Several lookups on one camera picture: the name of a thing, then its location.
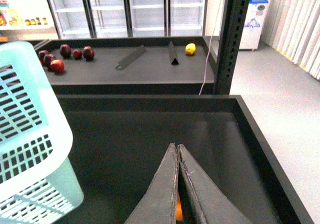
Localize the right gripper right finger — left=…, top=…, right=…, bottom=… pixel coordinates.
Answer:
left=177, top=144, right=251, bottom=224

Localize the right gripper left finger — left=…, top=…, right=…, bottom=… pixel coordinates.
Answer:
left=125, top=143, right=179, bottom=224

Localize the light blue plastic basket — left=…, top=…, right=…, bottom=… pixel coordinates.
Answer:
left=0, top=41, right=84, bottom=224

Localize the dark red apple right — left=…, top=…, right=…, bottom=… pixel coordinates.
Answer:
left=82, top=46, right=95, bottom=62

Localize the dark red apple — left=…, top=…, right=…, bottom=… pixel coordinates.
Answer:
left=82, top=46, right=95, bottom=62
left=43, top=53, right=57, bottom=71
left=60, top=44, right=72, bottom=59

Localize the small red apple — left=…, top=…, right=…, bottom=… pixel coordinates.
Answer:
left=50, top=59, right=65, bottom=74

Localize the dark red apple back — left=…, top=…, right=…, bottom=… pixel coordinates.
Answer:
left=60, top=44, right=72, bottom=59

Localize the dark red apple middle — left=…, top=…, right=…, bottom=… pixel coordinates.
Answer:
left=43, top=53, right=57, bottom=71

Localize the dark apple behind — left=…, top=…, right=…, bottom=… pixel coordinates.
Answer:
left=38, top=50, right=49, bottom=63

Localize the red yellow mango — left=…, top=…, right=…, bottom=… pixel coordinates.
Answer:
left=176, top=193, right=184, bottom=222

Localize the black near display tray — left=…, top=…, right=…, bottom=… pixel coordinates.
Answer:
left=57, top=94, right=312, bottom=224

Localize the black display tray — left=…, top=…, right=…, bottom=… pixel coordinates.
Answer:
left=35, top=36, right=217, bottom=95
left=57, top=94, right=312, bottom=224

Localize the black far display tray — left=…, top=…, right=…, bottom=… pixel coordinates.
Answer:
left=35, top=36, right=217, bottom=95

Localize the black divider strip left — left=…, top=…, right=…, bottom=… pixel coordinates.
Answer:
left=116, top=45, right=146, bottom=71

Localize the black divider strip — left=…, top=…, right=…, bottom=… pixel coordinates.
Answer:
left=116, top=45, right=146, bottom=71
left=168, top=41, right=179, bottom=66

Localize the black divider strip right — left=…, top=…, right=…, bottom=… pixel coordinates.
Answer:
left=168, top=41, right=179, bottom=66

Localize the yellow lemon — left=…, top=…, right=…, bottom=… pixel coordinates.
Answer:
left=185, top=43, right=197, bottom=56

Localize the small dark red fruit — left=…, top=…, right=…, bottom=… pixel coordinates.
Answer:
left=72, top=49, right=82, bottom=60

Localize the white blue chest freezer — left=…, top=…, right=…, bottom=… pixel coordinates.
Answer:
left=239, top=0, right=269, bottom=51

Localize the glass door refrigerator row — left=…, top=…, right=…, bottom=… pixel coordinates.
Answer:
left=47, top=0, right=208, bottom=39

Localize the grocery shelf with bottles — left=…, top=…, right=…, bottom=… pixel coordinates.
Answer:
left=0, top=0, right=58, bottom=41

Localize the white pink cable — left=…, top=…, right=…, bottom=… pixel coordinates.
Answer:
left=198, top=0, right=227, bottom=96

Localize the black shelf upright post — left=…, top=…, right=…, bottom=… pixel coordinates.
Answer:
left=214, top=0, right=250, bottom=95

